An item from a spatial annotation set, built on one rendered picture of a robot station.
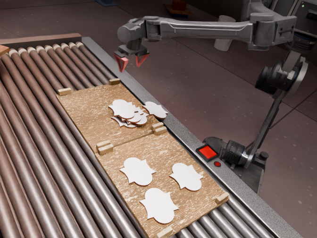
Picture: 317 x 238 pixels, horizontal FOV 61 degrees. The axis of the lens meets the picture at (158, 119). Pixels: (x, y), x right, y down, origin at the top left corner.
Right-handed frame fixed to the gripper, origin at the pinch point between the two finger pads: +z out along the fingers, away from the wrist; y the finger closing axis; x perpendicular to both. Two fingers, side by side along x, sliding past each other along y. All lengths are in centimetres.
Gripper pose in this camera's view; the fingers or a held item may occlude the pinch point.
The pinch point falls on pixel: (129, 67)
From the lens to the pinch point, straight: 115.3
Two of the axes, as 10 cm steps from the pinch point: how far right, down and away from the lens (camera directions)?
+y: -6.6, 3.6, -6.6
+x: 7.2, 5.4, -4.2
